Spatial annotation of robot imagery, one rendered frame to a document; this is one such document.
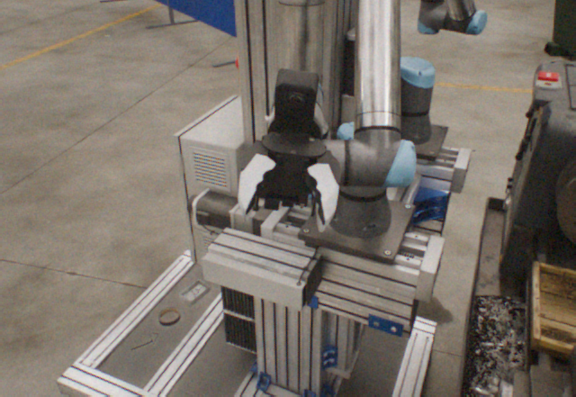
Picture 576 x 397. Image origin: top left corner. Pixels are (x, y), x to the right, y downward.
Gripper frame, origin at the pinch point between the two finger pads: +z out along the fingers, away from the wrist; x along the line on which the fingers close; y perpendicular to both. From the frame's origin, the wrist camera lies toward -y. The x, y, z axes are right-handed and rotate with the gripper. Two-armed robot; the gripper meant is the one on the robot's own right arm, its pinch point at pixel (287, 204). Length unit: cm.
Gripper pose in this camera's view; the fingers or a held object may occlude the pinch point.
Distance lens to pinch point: 47.0
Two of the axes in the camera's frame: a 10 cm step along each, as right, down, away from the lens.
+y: -1.4, 8.4, 5.2
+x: -9.9, -1.4, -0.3
